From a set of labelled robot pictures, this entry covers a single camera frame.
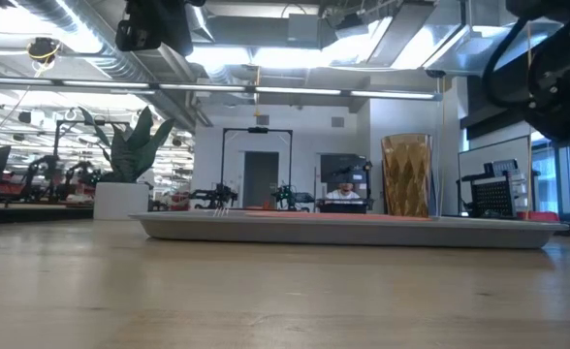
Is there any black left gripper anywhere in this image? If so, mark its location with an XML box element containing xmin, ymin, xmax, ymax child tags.
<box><xmin>128</xmin><ymin>0</ymin><xmax>206</xmax><ymax>57</ymax></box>

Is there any grey plastic tray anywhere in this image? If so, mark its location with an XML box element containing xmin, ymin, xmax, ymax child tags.
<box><xmin>129</xmin><ymin>209</ymin><xmax>570</xmax><ymax>250</ymax></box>

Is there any amber faceted plastic cup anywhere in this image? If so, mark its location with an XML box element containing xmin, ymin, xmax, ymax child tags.
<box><xmin>380</xmin><ymin>133</ymin><xmax>433</xmax><ymax>218</ymax></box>

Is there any long ceiling light bar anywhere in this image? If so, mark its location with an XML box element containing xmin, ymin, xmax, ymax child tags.
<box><xmin>0</xmin><ymin>76</ymin><xmax>444</xmax><ymax>102</ymax></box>

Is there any green snake plant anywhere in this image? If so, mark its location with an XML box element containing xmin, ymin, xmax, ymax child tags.
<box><xmin>78</xmin><ymin>106</ymin><xmax>176</xmax><ymax>185</ymax></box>

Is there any white round plant pot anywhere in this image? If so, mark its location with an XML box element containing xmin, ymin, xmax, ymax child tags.
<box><xmin>92</xmin><ymin>181</ymin><xmax>151</xmax><ymax>222</ymax></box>

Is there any grey door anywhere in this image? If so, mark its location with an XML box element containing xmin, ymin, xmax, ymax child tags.
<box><xmin>242</xmin><ymin>150</ymin><xmax>281</xmax><ymax>210</ymax></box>

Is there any person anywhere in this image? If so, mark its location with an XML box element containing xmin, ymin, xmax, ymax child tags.
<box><xmin>325</xmin><ymin>181</ymin><xmax>362</xmax><ymax>202</ymax></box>

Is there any black desk equipment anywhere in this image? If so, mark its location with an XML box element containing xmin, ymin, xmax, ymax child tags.
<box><xmin>315</xmin><ymin>197</ymin><xmax>374</xmax><ymax>214</ymax></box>

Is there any black perforated cart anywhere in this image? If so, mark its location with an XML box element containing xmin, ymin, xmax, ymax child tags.
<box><xmin>457</xmin><ymin>158</ymin><xmax>542</xmax><ymax>219</ymax></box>

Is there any red box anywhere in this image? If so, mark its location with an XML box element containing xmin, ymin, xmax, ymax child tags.
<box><xmin>516</xmin><ymin>209</ymin><xmax>561</xmax><ymax>223</ymax></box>

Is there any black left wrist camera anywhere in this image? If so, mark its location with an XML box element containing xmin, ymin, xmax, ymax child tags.
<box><xmin>114</xmin><ymin>18</ymin><xmax>137</xmax><ymax>52</ymax></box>

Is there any black yellow cable reel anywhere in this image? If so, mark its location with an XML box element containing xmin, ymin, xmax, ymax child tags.
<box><xmin>26</xmin><ymin>37</ymin><xmax>63</xmax><ymax>65</ymax></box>

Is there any tall black stand frame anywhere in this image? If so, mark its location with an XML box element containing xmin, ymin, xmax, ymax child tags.
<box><xmin>220</xmin><ymin>126</ymin><xmax>295</xmax><ymax>210</ymax></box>

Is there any black wall monitor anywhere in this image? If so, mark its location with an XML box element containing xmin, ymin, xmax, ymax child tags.
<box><xmin>319</xmin><ymin>153</ymin><xmax>368</xmax><ymax>185</ymax></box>

